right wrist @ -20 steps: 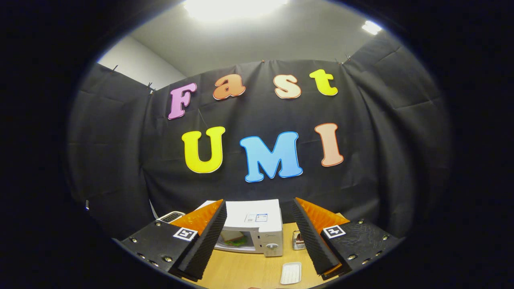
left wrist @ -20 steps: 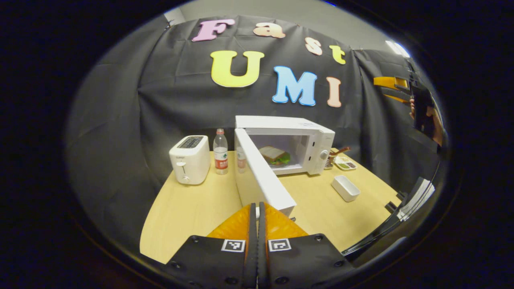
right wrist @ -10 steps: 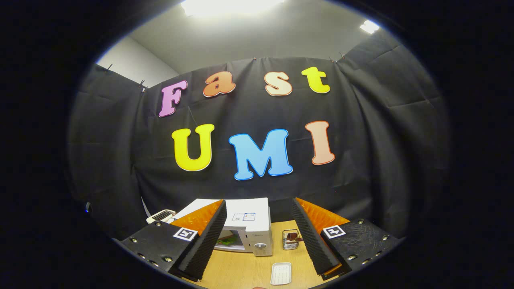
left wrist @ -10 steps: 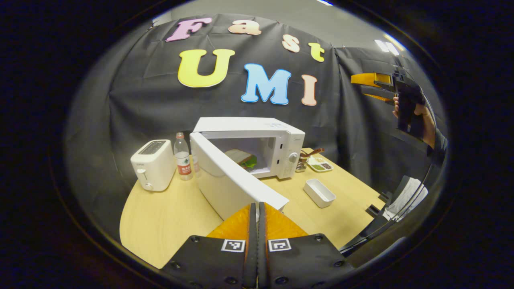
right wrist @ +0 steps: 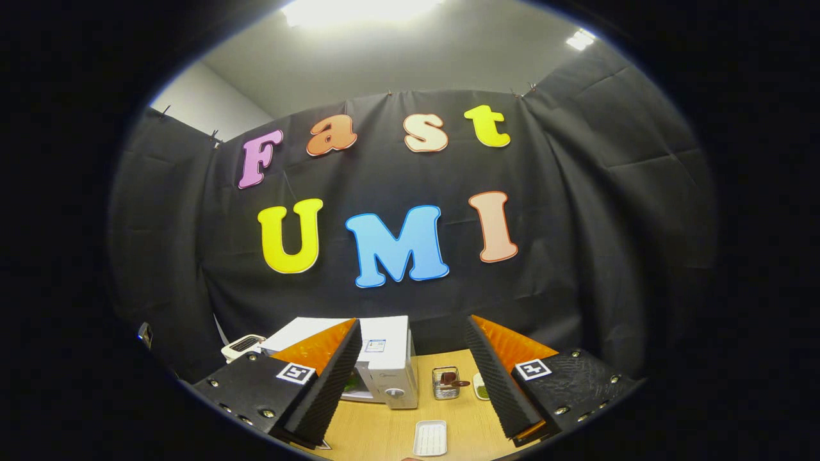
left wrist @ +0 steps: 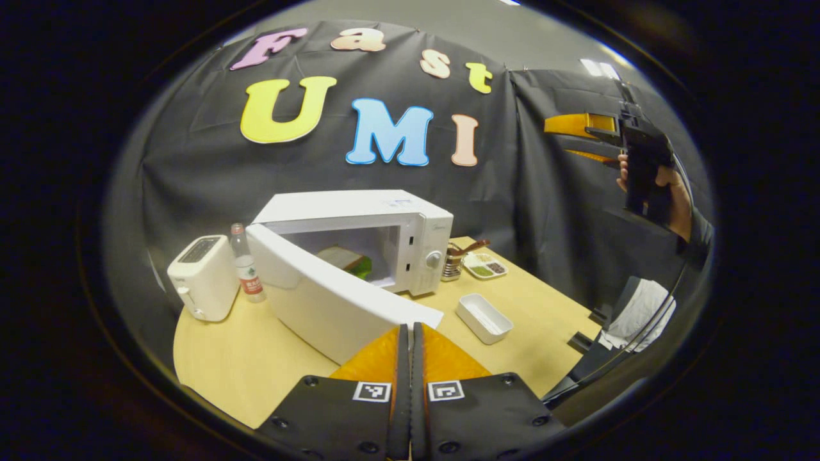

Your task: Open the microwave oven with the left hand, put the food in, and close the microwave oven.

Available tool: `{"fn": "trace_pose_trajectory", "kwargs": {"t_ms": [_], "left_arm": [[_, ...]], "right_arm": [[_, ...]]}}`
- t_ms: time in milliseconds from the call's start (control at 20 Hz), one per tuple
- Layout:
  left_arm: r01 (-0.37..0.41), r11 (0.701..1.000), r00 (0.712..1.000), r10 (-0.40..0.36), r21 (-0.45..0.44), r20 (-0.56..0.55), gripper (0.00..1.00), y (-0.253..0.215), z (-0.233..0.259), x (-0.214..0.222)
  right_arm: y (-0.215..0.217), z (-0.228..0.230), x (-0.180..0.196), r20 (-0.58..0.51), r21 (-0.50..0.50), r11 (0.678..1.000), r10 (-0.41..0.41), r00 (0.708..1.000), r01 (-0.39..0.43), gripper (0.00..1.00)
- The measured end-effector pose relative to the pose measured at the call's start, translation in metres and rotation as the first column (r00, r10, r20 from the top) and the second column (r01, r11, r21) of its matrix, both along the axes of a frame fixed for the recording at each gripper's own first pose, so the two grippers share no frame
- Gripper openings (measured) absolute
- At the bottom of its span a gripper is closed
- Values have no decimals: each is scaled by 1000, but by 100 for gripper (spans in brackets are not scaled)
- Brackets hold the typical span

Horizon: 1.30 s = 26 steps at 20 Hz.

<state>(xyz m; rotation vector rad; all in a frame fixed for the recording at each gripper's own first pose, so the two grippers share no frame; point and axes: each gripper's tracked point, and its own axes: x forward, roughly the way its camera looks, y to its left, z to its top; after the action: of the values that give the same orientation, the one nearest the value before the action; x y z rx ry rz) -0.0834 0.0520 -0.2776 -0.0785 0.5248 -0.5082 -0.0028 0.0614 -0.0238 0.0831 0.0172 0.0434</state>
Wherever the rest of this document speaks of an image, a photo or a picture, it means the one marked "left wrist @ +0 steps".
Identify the bread and lettuce sandwich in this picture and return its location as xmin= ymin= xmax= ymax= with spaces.
xmin=316 ymin=246 xmax=374 ymax=281

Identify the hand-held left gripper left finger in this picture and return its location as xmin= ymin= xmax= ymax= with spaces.
xmin=256 ymin=323 xmax=411 ymax=461

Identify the ribbed metal utensil holder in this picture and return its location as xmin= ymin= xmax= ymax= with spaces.
xmin=440 ymin=246 xmax=466 ymax=283

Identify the white rectangular tray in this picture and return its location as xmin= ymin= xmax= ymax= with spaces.
xmin=455 ymin=293 xmax=515 ymax=346

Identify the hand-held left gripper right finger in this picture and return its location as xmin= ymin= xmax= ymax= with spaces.
xmin=411 ymin=321 xmax=568 ymax=461

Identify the clear plastic water bottle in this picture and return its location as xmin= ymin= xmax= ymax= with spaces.
xmin=229 ymin=222 xmax=267 ymax=304

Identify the black backdrop cloth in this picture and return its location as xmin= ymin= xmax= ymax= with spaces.
xmin=106 ymin=19 xmax=716 ymax=334

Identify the white microwave oven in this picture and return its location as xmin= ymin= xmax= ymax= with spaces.
xmin=245 ymin=188 xmax=455 ymax=366

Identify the small ceiling light panel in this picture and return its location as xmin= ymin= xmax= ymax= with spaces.
xmin=579 ymin=57 xmax=620 ymax=81

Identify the white toaster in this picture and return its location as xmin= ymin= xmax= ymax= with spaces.
xmin=167 ymin=234 xmax=240 ymax=323

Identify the white divided bean dish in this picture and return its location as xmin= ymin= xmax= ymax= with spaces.
xmin=462 ymin=250 xmax=509 ymax=281

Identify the brown wooden spoon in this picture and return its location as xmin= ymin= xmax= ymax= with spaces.
xmin=448 ymin=239 xmax=491 ymax=257

